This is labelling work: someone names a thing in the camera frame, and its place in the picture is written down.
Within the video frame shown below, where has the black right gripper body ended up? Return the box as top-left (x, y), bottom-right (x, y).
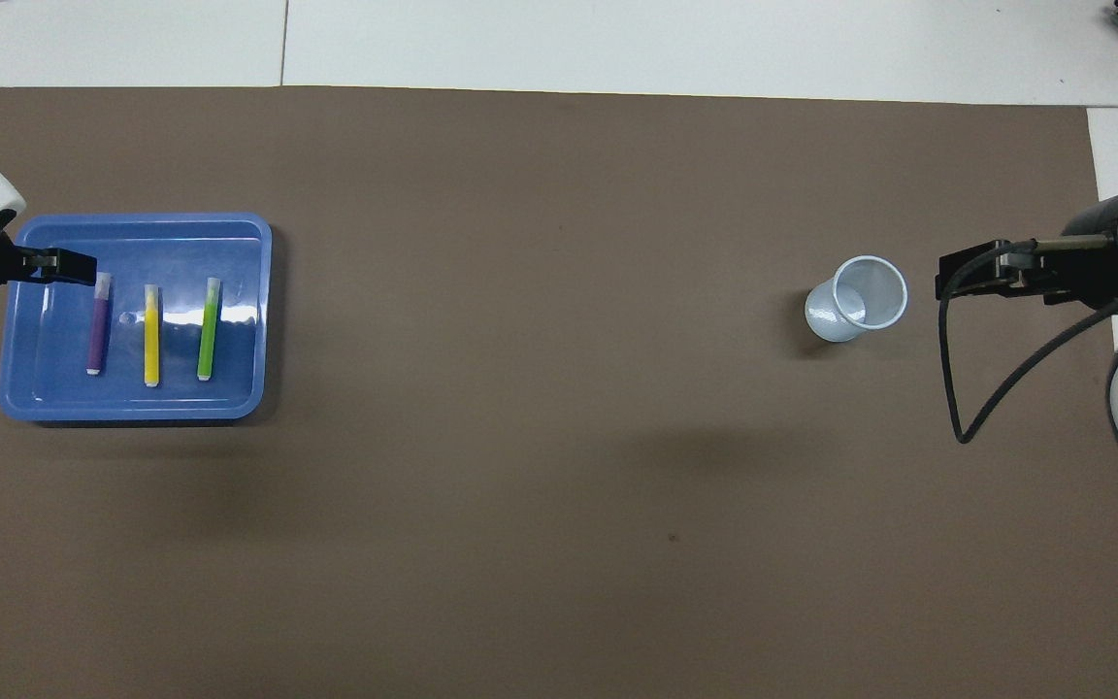
top-left (1039, 192), bottom-right (1118, 312)

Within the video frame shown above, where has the purple pen white cap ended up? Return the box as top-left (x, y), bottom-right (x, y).
top-left (85, 273), bottom-right (115, 377)

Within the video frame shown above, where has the yellow pen white cap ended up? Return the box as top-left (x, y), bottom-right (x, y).
top-left (143, 284), bottom-right (163, 388)

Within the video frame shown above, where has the green pen white cap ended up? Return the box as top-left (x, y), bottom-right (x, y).
top-left (196, 278), bottom-right (223, 383)

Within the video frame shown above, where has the blue plastic tray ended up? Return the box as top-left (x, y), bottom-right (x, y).
top-left (0, 213), bottom-right (274, 425)

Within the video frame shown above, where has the clear plastic cup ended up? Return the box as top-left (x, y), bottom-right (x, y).
top-left (805, 255), bottom-right (908, 343)

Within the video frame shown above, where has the brown table mat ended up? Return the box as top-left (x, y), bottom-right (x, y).
top-left (0, 85), bottom-right (1118, 699)

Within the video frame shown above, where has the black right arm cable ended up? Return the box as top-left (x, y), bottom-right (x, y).
top-left (937, 243), bottom-right (1118, 446)

